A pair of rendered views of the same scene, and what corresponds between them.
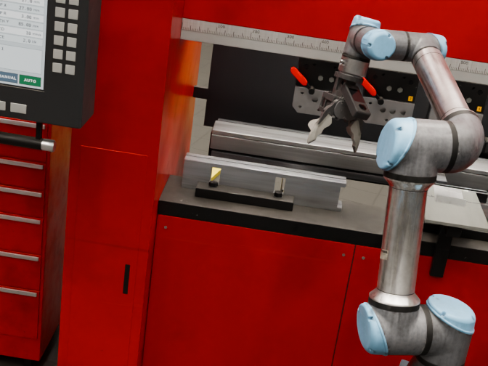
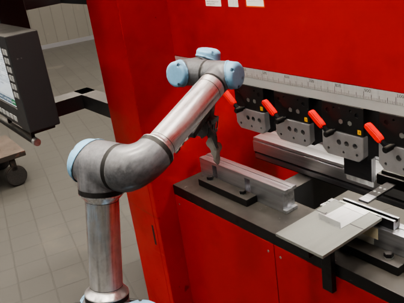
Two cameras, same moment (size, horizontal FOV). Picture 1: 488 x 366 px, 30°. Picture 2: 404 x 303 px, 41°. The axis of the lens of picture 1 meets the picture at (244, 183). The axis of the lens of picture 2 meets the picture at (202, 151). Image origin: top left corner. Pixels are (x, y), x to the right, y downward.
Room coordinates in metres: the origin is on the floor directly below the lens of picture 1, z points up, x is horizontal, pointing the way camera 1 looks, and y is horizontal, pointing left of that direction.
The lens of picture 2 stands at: (1.35, -1.52, 1.86)
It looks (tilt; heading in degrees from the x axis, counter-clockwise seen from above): 22 degrees down; 54
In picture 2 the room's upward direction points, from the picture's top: 8 degrees counter-clockwise
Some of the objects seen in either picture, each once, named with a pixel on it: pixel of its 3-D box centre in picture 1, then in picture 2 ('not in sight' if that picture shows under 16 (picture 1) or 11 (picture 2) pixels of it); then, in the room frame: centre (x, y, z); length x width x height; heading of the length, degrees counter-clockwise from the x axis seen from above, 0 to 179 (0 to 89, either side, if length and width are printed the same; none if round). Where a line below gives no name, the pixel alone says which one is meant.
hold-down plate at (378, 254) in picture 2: (453, 228); (360, 249); (2.53, -0.65, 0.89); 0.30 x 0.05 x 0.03; 88
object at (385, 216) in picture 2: (453, 192); (368, 213); (2.59, -0.64, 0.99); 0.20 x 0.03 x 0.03; 88
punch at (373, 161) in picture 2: not in sight; (359, 169); (2.59, -0.61, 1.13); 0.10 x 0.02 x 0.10; 88
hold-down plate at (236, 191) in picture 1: (245, 196); (226, 189); (2.55, -0.01, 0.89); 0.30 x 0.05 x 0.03; 88
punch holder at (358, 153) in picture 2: (456, 104); (350, 127); (2.59, -0.58, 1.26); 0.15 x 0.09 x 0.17; 88
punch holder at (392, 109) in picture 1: (388, 94); (300, 115); (2.60, -0.38, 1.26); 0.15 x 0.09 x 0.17; 88
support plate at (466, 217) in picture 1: (451, 206); (329, 226); (2.44, -0.60, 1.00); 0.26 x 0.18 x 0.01; 178
